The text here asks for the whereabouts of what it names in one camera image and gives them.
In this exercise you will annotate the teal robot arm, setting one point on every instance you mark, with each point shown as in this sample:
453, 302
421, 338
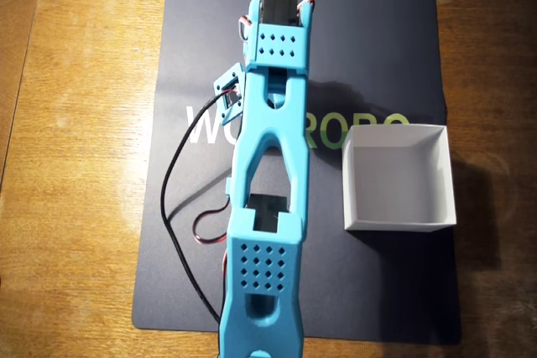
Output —
268, 291

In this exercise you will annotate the white open cardboard box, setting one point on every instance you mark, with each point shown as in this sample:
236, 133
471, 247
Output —
398, 182

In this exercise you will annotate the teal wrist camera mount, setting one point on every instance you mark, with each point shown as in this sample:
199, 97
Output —
228, 81

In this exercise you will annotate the dark WOWROBO desk mat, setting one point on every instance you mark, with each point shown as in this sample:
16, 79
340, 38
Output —
369, 39

